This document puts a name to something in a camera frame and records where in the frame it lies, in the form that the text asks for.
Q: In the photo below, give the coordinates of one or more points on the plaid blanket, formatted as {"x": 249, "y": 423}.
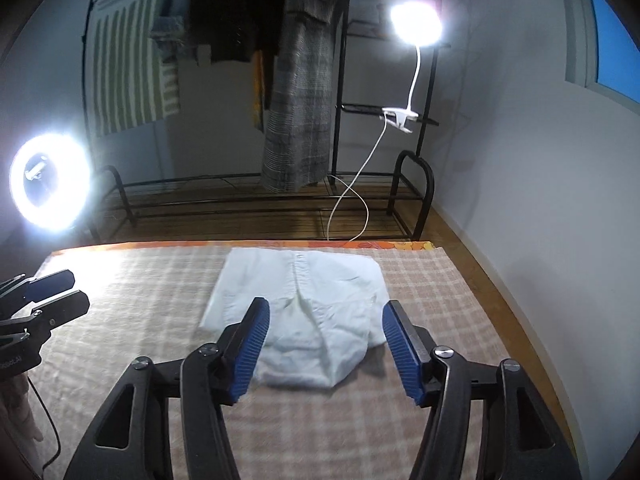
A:
{"x": 150, "y": 285}

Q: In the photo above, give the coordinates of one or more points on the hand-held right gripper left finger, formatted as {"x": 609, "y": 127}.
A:
{"x": 250, "y": 350}

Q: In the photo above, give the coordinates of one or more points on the black hanging garment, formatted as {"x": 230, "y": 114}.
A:
{"x": 235, "y": 10}

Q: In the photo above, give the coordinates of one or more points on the denim jacket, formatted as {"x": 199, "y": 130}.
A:
{"x": 170, "y": 30}

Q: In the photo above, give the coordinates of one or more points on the grey plaid coat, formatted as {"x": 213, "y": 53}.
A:
{"x": 300, "y": 110}

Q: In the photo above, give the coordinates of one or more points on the green striped hanging cloth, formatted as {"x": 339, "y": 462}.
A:
{"x": 125, "y": 60}

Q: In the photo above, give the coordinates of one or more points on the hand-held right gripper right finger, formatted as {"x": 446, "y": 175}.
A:
{"x": 400, "y": 355}

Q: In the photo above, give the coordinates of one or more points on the black metal clothes rack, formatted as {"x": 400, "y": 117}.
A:
{"x": 400, "y": 170}

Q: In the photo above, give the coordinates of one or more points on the white clip lamp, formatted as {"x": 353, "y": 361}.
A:
{"x": 415, "y": 25}

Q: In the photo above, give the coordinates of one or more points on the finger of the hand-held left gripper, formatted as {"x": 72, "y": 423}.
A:
{"x": 65, "y": 307}
{"x": 50, "y": 282}

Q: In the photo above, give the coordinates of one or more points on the white shirt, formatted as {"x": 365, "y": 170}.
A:
{"x": 310, "y": 285}

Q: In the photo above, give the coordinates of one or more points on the window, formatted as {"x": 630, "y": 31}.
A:
{"x": 615, "y": 45}

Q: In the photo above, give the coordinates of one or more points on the person's left hand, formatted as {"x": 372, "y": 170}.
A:
{"x": 22, "y": 405}

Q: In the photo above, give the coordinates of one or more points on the yellow hanging garment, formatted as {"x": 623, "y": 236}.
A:
{"x": 257, "y": 90}

